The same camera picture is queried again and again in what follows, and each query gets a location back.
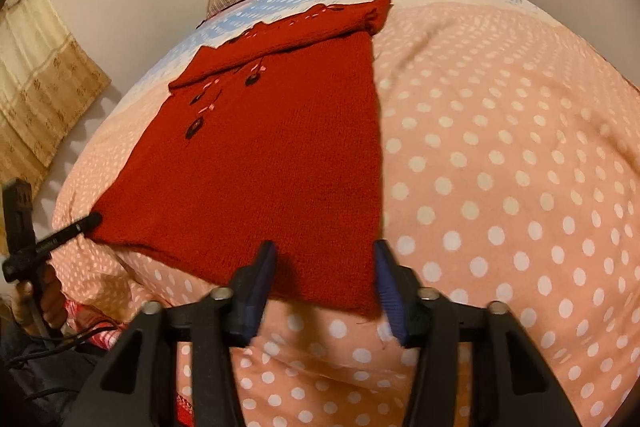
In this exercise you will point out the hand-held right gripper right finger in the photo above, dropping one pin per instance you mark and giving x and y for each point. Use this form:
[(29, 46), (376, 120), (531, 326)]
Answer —
[(387, 287)]

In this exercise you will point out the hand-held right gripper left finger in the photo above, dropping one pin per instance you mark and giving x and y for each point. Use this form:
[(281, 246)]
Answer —
[(260, 287)]

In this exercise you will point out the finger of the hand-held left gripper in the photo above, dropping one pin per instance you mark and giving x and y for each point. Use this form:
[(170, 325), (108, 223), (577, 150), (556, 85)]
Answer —
[(55, 243), (17, 212)]

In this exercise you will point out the red knitted sweater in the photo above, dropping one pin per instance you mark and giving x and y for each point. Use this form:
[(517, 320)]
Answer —
[(260, 157)]

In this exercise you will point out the person's left hand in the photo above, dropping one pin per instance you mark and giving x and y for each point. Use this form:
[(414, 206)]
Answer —
[(50, 302)]

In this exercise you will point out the red patterned cloth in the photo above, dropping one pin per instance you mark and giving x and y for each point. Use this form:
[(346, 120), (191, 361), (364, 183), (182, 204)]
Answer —
[(82, 313)]

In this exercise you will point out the beige patterned curtain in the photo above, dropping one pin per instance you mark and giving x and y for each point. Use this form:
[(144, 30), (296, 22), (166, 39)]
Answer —
[(40, 82)]

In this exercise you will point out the dark clothing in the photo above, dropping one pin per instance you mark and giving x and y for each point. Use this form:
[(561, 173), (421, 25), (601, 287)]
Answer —
[(50, 387)]

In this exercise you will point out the polka dot quilt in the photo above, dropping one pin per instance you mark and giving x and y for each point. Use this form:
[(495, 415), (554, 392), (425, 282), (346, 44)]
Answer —
[(500, 157)]

